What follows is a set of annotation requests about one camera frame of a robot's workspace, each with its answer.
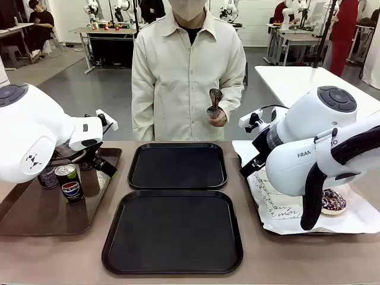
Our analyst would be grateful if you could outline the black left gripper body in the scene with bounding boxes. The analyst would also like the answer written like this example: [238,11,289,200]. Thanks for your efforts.
[84,144,105,167]

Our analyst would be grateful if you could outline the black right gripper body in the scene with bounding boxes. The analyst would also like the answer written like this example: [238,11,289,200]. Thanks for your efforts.
[251,128,271,163]

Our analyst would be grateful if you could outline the Pepsi can logo facing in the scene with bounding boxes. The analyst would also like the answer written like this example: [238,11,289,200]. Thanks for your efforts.
[55,163,85,205]

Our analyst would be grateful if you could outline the metal serving tongs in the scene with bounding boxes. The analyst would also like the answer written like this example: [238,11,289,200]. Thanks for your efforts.
[206,88,223,119]

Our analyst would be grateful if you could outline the person's left forearm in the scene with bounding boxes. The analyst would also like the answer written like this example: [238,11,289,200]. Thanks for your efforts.
[218,84,246,124]

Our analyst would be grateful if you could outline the person's right forearm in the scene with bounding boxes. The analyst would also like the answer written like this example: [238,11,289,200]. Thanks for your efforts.
[132,88,156,141]

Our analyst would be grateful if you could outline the person's left hand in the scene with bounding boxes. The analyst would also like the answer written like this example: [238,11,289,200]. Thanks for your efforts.
[207,111,228,127]

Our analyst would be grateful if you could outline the white paper sheet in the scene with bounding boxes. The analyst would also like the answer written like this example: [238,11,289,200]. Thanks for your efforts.
[232,140,380,235]

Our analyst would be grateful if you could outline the white table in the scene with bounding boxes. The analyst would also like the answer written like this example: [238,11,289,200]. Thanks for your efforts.
[254,65,380,112]

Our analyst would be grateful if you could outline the small black square tray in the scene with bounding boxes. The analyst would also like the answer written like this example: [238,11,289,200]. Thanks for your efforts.
[127,142,229,191]

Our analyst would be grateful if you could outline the brown plastic tray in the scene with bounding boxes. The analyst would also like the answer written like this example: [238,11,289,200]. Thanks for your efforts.
[0,147,123,238]

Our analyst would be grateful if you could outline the chocolate sprinkled donut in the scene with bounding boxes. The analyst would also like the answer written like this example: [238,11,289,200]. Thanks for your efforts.
[321,188,347,216]

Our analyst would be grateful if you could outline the large black square tray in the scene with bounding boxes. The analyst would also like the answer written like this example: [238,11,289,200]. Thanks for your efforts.
[101,189,244,276]

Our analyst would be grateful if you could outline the person in cream shirt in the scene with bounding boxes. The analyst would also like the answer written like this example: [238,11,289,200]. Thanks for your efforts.
[131,0,247,142]

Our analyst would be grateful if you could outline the white background workbench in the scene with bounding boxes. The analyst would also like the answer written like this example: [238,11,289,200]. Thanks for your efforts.
[266,23,332,67]

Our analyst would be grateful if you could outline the grey background table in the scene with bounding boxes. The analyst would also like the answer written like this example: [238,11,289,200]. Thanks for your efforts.
[69,26,138,75]

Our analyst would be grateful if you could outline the black stand pole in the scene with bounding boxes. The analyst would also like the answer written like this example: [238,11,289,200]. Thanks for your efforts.
[311,0,340,69]

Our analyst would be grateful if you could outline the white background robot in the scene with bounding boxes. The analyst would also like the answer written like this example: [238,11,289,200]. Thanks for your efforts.
[112,0,131,24]
[219,0,240,24]
[281,0,311,31]
[84,0,105,24]

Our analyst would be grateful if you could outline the grey plastic stool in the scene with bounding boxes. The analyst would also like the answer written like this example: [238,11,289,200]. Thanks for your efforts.
[0,46,24,71]

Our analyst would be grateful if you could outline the person in red top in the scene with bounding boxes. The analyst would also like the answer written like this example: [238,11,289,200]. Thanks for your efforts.
[273,1,295,25]

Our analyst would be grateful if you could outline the person in black shirt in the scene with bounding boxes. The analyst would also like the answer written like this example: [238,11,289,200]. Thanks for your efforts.
[28,0,56,59]

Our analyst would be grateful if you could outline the person in red dress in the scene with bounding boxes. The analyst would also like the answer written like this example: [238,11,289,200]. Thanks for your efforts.
[328,0,360,78]

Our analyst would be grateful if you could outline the beige face mask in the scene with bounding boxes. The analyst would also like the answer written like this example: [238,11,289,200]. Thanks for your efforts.
[173,0,204,21]

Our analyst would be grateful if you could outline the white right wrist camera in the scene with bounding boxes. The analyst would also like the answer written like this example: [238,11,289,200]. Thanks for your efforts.
[239,109,264,128]

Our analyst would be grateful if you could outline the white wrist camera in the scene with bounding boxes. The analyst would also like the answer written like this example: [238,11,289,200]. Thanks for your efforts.
[239,109,264,128]
[95,109,119,132]

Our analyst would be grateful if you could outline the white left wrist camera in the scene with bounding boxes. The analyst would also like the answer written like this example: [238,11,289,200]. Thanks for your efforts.
[95,109,119,132]

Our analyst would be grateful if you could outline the white cylinder pedestal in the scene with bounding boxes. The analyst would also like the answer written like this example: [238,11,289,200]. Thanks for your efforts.
[0,55,8,87]

